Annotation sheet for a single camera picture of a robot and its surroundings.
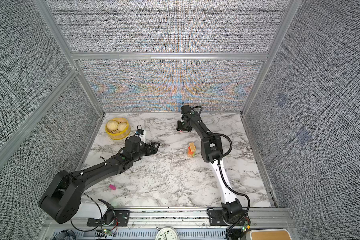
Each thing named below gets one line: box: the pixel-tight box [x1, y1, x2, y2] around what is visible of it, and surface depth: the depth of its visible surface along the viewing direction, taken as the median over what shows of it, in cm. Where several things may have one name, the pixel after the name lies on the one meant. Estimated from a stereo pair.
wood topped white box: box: [249, 229, 292, 240], surface depth 66 cm
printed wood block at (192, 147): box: [188, 142, 196, 152], surface depth 92 cm
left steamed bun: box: [107, 120, 119, 131], surface depth 105 cm
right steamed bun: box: [117, 122, 127, 132], surface depth 106 cm
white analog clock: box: [155, 226, 180, 240], surface depth 67 cm
